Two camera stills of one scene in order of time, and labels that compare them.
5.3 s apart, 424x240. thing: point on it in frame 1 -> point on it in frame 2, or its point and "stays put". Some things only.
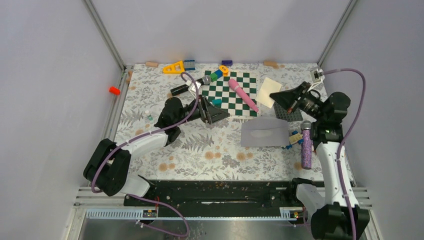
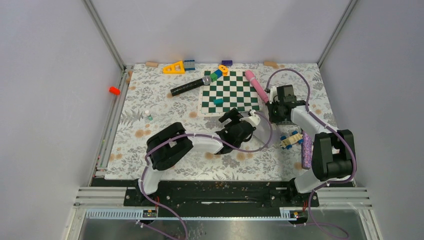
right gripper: [286, 98] -> [273, 119]
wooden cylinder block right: [272, 63] stays put
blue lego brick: [189, 65] stays put
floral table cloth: [264, 147] stays put
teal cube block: [217, 102] stays put
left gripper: [209, 113] -> [233, 115]
